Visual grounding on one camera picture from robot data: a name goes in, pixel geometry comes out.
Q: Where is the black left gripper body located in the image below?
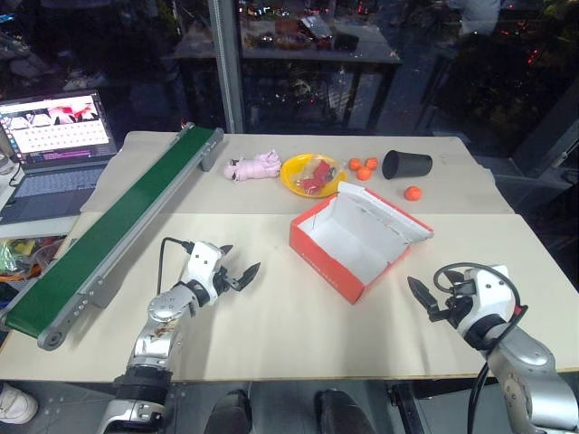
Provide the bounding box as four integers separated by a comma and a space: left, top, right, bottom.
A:
211, 265, 240, 297

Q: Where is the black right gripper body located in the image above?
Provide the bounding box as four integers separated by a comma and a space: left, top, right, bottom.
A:
428, 280, 477, 329

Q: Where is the red cardboard box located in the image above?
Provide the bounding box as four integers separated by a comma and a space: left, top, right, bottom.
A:
289, 181, 435, 306

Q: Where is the pink plush toy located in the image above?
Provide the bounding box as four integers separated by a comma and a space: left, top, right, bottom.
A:
223, 149, 283, 184

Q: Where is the yellow plastic plate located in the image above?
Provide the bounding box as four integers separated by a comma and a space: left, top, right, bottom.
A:
280, 153, 349, 199

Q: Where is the red toy in clear bag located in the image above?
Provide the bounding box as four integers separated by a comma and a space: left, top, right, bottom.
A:
293, 157, 341, 194

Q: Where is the black plastic cup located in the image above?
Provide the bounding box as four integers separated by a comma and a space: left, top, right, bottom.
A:
381, 149, 434, 182

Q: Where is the dark rounded shape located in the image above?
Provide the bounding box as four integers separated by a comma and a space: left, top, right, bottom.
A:
313, 389, 377, 434
203, 389, 252, 434

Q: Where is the grey laptop with lit screen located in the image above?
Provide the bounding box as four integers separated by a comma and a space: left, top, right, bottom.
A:
0, 89, 119, 226

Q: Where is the grey metal pillar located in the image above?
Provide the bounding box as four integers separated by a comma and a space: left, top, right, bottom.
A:
207, 0, 248, 135

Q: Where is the bag of colourful clutter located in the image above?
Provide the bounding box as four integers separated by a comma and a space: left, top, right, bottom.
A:
0, 234, 67, 285

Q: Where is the black background table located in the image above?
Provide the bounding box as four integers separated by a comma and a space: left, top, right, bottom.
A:
173, 21, 404, 133

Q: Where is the white sneaker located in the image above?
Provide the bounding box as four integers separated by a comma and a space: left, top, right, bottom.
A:
0, 382, 40, 426

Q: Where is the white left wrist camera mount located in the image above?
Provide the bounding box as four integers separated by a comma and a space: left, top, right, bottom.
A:
182, 241, 226, 296

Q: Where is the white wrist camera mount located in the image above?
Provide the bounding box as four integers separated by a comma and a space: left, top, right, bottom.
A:
462, 263, 519, 327
182, 241, 226, 296

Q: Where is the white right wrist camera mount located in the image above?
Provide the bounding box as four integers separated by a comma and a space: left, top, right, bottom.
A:
462, 263, 519, 327

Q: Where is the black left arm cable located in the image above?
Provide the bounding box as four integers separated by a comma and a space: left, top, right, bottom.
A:
156, 236, 196, 296

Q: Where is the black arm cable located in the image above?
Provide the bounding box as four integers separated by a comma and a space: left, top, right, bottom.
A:
156, 236, 196, 296
432, 261, 529, 434

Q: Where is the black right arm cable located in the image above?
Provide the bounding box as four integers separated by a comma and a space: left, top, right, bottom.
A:
432, 261, 529, 434

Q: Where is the green conveyor belt grey frame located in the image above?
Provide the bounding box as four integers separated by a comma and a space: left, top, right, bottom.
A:
0, 121, 226, 352

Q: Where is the black table bracket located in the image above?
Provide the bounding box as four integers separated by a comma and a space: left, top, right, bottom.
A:
387, 382, 427, 434

